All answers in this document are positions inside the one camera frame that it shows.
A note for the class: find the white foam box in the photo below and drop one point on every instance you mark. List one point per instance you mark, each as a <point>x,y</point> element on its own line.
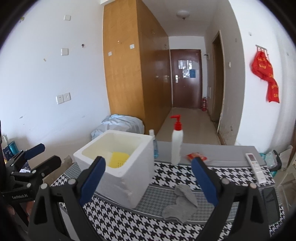
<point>129,165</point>

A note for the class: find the teal can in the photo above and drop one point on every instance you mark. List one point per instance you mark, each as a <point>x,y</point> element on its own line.
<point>13,148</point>

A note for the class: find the white remote control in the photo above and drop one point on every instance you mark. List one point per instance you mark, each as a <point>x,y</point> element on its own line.
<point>259,174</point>

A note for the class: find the person's left hand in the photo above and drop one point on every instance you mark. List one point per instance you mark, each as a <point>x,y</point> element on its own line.
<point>23,210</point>

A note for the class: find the white pump bottle red top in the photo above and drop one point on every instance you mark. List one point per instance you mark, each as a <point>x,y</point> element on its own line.
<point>176,140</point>

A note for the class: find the white wall switch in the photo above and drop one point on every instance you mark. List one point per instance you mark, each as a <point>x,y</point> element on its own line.
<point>64,51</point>

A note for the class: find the red hanging banner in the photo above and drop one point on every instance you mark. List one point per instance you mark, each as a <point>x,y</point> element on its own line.
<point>262,68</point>

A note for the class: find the white wall socket pair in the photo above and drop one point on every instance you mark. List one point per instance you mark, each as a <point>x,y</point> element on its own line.
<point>63,98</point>

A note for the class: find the blue spray bottle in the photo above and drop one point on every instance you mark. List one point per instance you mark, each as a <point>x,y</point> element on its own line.
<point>155,144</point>

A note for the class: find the wooden wardrobe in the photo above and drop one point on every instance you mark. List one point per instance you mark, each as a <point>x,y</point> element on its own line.
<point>137,63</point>

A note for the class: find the light blue bedding bundle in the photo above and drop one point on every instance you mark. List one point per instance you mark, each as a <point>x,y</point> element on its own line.
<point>119,122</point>

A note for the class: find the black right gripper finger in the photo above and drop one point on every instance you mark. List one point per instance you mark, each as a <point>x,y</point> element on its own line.
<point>41,174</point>

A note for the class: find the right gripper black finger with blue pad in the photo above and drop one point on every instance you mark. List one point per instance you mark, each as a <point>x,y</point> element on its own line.
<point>46,221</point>
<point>250,222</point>

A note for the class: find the black smartphone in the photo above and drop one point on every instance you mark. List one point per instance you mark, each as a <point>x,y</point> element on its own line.
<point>271,204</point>

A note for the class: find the dark brown entrance door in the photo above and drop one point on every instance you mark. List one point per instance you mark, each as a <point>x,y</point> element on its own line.
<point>186,69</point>

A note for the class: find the grey sock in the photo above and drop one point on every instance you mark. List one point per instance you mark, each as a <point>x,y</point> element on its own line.
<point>185,206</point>

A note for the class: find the red snack packet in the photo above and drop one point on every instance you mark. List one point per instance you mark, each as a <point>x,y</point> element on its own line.
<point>193,155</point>

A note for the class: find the ceiling lamp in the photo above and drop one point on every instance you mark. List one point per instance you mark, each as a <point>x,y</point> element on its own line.
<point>183,14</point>

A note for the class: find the right gripper black finger with blue tip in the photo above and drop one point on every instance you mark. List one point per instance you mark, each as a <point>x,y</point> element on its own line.
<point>30,153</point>

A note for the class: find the yellow foam net sleeve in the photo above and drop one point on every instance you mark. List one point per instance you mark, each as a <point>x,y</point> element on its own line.
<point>117,159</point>

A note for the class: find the red fire extinguisher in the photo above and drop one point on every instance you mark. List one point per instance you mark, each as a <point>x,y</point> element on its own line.
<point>204,104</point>

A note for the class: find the houndstooth tablecloth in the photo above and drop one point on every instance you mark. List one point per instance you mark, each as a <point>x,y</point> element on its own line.
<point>145,222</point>

